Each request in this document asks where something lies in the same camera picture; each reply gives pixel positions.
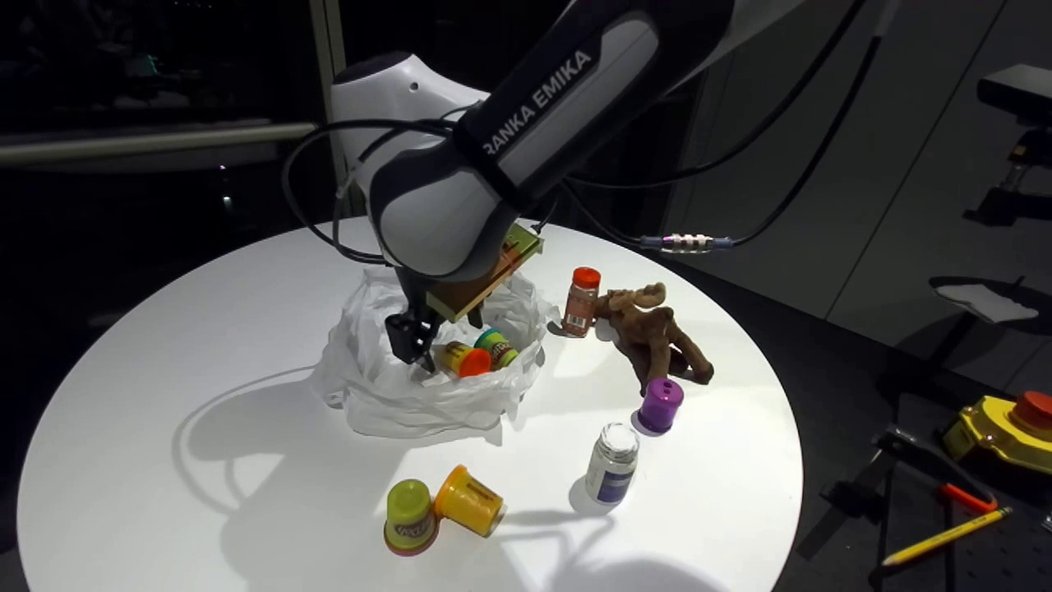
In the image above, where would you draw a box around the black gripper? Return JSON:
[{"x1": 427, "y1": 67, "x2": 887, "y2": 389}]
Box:
[{"x1": 384, "y1": 290, "x2": 444, "y2": 365}]

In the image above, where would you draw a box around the yellow red-lid dough tub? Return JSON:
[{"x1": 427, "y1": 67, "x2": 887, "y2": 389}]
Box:
[{"x1": 442, "y1": 342, "x2": 492, "y2": 379}]

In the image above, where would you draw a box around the yellow-green lid dough tub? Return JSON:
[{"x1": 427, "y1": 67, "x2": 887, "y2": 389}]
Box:
[{"x1": 384, "y1": 480, "x2": 437, "y2": 556}]

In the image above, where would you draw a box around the white jar blue lid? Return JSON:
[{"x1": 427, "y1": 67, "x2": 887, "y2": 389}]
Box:
[{"x1": 587, "y1": 420, "x2": 641, "y2": 505}]

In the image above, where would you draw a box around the brown plush moose toy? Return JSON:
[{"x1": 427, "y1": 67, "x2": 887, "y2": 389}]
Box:
[{"x1": 596, "y1": 282, "x2": 715, "y2": 385}]

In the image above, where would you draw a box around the purple cap shaker bottle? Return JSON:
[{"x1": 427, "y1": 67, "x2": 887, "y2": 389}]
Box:
[{"x1": 634, "y1": 379, "x2": 685, "y2": 434}]

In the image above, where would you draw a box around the green teal-lid dough tub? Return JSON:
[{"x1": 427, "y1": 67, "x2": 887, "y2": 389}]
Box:
[{"x1": 476, "y1": 328, "x2": 521, "y2": 369}]

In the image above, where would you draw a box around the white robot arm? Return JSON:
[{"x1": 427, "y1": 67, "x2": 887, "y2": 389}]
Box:
[{"x1": 331, "y1": 0, "x2": 803, "y2": 365}]

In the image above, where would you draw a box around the white plastic bag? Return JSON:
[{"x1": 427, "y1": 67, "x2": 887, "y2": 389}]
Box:
[{"x1": 310, "y1": 274, "x2": 551, "y2": 441}]

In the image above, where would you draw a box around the yellow red emergency stop button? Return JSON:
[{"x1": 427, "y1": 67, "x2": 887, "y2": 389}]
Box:
[{"x1": 943, "y1": 390, "x2": 1052, "y2": 473}]

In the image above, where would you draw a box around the gold wrist camera mount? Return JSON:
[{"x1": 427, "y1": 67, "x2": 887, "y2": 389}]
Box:
[{"x1": 423, "y1": 224, "x2": 543, "y2": 320}]

